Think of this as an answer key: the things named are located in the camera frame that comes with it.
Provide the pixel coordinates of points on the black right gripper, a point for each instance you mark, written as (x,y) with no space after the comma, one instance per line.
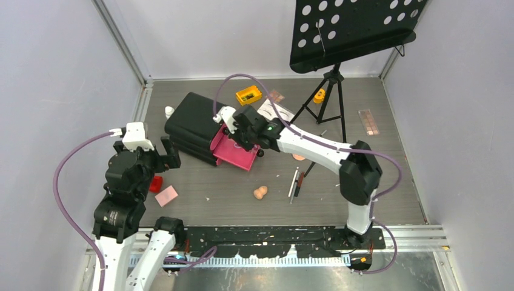
(233,133)

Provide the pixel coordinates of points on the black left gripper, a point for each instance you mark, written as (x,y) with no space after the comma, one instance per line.
(171,159)

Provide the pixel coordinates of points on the black drawer organizer cabinet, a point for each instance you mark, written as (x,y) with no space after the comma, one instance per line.
(191,127)

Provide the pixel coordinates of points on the white bottle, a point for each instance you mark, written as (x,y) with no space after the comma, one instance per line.
(169,111)

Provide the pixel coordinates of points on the white makeup pencil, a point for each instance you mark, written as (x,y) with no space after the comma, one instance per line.
(290,193)

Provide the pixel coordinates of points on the houndstooth pattern pencil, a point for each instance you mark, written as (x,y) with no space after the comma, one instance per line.
(295,186)

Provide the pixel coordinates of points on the red lip gloss tube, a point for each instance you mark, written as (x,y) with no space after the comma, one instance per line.
(301,177)

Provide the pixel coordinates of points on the black makeup brush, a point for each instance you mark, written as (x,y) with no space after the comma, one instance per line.
(309,169)

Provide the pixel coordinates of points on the long eyeshadow palette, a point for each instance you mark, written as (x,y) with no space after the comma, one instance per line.
(368,122)

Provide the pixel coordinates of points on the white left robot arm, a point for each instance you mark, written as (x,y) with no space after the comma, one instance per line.
(117,217)

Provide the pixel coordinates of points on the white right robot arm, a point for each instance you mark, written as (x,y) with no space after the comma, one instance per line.
(358,170)

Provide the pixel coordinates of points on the false eyelash card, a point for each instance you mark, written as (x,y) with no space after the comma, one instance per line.
(269,111)

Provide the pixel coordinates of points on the red block left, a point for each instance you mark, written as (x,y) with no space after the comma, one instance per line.
(156,184)

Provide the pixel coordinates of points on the pink sponge block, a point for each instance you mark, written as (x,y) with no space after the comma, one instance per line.
(166,196)

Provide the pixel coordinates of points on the yellow toy block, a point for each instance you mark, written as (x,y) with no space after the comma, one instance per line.
(248,95)

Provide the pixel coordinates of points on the small eyeshadow palette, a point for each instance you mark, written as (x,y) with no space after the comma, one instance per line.
(275,96)

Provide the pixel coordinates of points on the round orange powder puff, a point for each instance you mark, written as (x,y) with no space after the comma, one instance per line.
(298,157)

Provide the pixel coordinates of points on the orange beauty blender sponge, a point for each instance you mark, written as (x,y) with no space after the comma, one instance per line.
(260,192)

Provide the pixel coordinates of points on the yellow toy object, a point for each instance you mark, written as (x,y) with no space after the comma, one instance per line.
(319,97)

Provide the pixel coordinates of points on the black tripod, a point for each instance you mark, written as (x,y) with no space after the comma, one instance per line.
(331,79)

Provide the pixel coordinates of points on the black perforated music stand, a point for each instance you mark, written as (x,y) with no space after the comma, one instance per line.
(326,33)

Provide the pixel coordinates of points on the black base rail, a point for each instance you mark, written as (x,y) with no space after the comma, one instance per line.
(275,241)

